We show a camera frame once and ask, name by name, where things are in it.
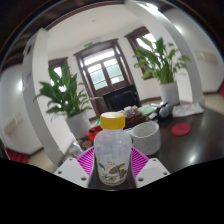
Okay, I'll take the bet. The dark wooden framed window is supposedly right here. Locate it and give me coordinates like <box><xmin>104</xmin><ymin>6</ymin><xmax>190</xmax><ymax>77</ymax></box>
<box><xmin>124</xmin><ymin>26</ymin><xmax>158</xmax><ymax>79</ymax></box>
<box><xmin>48</xmin><ymin>57</ymin><xmax>70</xmax><ymax>88</ymax></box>

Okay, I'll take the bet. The tea set on dark tray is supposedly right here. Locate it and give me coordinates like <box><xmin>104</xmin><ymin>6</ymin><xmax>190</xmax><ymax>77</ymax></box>
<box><xmin>121</xmin><ymin>104</ymin><xmax>148</xmax><ymax>129</ymax></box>

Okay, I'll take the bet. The light green book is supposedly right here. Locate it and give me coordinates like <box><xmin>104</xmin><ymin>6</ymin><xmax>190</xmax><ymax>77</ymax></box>
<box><xmin>138</xmin><ymin>104</ymin><xmax>158</xmax><ymax>117</ymax></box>

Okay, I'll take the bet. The black chair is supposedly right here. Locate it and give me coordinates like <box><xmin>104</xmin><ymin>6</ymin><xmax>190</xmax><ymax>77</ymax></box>
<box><xmin>102</xmin><ymin>84</ymin><xmax>143</xmax><ymax>113</ymax></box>

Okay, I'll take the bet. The white wall radiator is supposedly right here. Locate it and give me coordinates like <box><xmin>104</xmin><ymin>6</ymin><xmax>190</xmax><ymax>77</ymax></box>
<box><xmin>3</xmin><ymin>113</ymin><xmax>25</xmax><ymax>136</ymax></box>
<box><xmin>194</xmin><ymin>49</ymin><xmax>219</xmax><ymax>64</ymax></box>

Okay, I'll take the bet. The grey round speaker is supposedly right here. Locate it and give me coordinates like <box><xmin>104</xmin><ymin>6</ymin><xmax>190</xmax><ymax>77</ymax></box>
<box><xmin>156</xmin><ymin>102</ymin><xmax>174</xmax><ymax>119</ymax></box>

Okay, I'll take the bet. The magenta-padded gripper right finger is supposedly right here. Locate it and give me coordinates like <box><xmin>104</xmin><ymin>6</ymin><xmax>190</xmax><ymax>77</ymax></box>
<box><xmin>128</xmin><ymin>146</ymin><xmax>171</xmax><ymax>189</ymax></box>

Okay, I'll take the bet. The yellow-capped clear plastic bottle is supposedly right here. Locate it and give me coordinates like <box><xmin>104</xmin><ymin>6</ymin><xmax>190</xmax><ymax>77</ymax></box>
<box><xmin>93</xmin><ymin>111</ymin><xmax>133</xmax><ymax>186</ymax></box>

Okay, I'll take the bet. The flat round red coaster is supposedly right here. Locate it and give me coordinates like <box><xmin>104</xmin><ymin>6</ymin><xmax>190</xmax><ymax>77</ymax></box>
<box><xmin>171</xmin><ymin>122</ymin><xmax>192</xmax><ymax>137</ymax></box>

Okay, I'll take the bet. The dark wooden double door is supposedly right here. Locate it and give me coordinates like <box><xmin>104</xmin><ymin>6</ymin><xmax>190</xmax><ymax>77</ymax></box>
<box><xmin>73</xmin><ymin>38</ymin><xmax>136</xmax><ymax>116</ymax></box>

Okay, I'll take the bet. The white speckled mug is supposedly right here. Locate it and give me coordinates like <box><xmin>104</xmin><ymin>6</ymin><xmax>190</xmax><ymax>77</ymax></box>
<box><xmin>129</xmin><ymin>120</ymin><xmax>162</xmax><ymax>156</ymax></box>

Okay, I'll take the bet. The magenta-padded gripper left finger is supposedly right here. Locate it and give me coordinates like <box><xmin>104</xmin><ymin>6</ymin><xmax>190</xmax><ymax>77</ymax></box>
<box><xmin>54</xmin><ymin>147</ymin><xmax>99</xmax><ymax>189</ymax></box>

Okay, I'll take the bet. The white printed magazine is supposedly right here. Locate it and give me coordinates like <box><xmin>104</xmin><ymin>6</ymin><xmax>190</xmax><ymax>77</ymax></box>
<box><xmin>172</xmin><ymin>101</ymin><xmax>205</xmax><ymax>118</ymax></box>

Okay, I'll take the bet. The leafy plant in white pot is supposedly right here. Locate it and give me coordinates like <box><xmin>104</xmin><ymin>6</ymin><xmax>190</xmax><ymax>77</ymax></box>
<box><xmin>133</xmin><ymin>36</ymin><xmax>192</xmax><ymax>107</ymax></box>
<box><xmin>33</xmin><ymin>64</ymin><xmax>101</xmax><ymax>139</ymax></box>

